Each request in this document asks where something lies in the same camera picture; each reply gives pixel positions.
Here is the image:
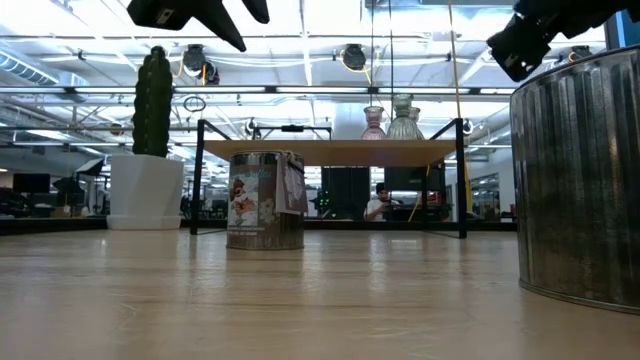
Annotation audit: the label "black ceiling cable reel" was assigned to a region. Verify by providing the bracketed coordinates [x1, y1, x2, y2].
[568, 44, 596, 65]
[341, 43, 369, 72]
[181, 43, 221, 86]

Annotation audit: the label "green glass candle holder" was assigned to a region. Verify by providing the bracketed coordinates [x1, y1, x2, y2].
[385, 93, 425, 141]

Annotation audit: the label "wooden shelf riser black legs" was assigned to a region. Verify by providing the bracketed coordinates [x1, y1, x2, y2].
[189, 117, 469, 240]

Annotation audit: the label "green artificial cactus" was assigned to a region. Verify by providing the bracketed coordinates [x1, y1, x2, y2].
[131, 45, 175, 159]

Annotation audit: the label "ribbed silver tin candle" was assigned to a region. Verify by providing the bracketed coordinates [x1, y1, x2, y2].
[509, 43, 640, 316]

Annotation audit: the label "yellow hanging cable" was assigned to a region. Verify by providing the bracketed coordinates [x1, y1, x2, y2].
[446, 0, 474, 214]

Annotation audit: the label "wide dark background monitor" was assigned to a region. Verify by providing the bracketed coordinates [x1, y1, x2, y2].
[383, 166, 446, 192]

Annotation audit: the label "white hexagonal plant pot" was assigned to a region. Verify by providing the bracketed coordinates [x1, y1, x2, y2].
[106, 153, 185, 231]

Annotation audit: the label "person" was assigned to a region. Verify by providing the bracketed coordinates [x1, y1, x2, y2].
[363, 182, 401, 222]

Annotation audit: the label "silver ceiling air duct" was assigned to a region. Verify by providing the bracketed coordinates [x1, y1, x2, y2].
[0, 49, 60, 87]

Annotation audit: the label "thin black hanging cable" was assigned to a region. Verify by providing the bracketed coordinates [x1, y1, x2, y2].
[370, 0, 376, 109]

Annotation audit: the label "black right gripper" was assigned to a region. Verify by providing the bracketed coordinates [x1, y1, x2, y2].
[487, 14, 566, 84]

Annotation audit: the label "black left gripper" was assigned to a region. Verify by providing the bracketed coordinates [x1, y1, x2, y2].
[126, 0, 271, 53]

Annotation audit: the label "black hanging cable loop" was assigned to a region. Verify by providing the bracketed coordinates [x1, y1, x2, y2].
[182, 95, 207, 114]

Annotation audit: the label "pink glass candle holder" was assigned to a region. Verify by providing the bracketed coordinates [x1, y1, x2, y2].
[360, 105, 387, 141]

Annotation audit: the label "black background cabinet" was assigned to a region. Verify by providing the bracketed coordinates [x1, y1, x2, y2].
[321, 167, 371, 221]

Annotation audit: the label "floral label tin candle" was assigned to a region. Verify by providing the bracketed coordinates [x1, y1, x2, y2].
[226, 149, 310, 251]

